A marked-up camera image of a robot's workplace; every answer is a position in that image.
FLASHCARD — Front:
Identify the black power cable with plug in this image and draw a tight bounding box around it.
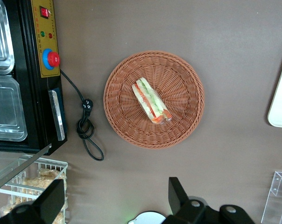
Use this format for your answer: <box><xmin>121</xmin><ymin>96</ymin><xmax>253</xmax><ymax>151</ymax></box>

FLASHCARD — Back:
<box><xmin>60</xmin><ymin>69</ymin><xmax>105</xmax><ymax>161</ymax></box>

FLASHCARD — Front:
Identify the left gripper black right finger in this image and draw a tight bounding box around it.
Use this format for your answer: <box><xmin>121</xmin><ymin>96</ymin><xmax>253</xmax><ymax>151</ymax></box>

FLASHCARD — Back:
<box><xmin>168</xmin><ymin>177</ymin><xmax>220</xmax><ymax>224</ymax></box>

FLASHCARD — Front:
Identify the triangle sandwich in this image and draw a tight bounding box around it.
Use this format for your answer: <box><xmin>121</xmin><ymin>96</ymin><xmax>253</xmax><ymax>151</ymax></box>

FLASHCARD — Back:
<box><xmin>131</xmin><ymin>77</ymin><xmax>172</xmax><ymax>124</ymax></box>

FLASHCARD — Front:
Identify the red rocker power switch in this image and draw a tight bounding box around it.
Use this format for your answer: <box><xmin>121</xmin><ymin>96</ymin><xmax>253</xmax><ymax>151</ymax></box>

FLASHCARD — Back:
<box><xmin>39</xmin><ymin>6</ymin><xmax>50</xmax><ymax>18</ymax></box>

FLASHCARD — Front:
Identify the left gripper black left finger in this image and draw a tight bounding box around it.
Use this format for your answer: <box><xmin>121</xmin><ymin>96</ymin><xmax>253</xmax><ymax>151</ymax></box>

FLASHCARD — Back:
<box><xmin>0</xmin><ymin>179</ymin><xmax>65</xmax><ymax>224</ymax></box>

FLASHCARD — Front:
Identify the steel food container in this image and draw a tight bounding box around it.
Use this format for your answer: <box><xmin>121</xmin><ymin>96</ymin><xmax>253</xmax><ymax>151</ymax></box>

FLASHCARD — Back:
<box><xmin>0</xmin><ymin>0</ymin><xmax>15</xmax><ymax>75</ymax></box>
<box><xmin>0</xmin><ymin>74</ymin><xmax>28</xmax><ymax>142</ymax></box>

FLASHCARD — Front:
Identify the white wire basket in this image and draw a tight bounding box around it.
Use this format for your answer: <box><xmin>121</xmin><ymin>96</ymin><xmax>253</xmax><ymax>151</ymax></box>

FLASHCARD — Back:
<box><xmin>0</xmin><ymin>157</ymin><xmax>69</xmax><ymax>224</ymax></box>

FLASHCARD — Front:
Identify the clear acrylic bottle rack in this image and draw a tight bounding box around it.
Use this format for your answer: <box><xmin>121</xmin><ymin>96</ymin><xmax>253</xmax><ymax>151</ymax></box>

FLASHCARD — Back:
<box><xmin>261</xmin><ymin>171</ymin><xmax>282</xmax><ymax>224</ymax></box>

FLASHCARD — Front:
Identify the black sealing machine yellow panel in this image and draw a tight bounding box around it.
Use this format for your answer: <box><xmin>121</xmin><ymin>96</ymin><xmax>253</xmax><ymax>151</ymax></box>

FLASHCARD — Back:
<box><xmin>0</xmin><ymin>0</ymin><xmax>68</xmax><ymax>156</ymax></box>

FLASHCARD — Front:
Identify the round brown wicker basket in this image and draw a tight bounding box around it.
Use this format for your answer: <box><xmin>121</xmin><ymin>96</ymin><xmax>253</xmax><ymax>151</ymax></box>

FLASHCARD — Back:
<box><xmin>103</xmin><ymin>50</ymin><xmax>205</xmax><ymax>150</ymax></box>

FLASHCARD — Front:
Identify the red emergency stop button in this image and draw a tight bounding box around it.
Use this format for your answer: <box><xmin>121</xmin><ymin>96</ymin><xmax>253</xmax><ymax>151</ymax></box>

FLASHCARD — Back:
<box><xmin>42</xmin><ymin>48</ymin><xmax>61</xmax><ymax>70</ymax></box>

